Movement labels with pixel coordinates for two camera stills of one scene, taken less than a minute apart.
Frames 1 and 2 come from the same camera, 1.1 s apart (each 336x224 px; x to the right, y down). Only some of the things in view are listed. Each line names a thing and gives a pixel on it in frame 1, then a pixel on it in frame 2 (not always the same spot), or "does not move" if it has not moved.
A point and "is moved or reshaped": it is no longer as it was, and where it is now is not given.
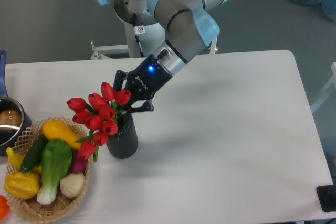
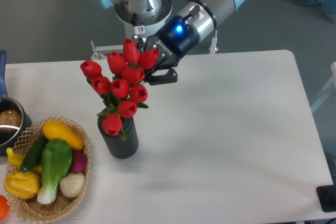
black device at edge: (326, 196) does not move
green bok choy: (56, 158) does not move
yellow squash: (53, 130) does not move
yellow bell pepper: (22, 185) does not move
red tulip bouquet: (98, 114) is moved or reshaped
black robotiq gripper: (143, 82) to (179, 38)
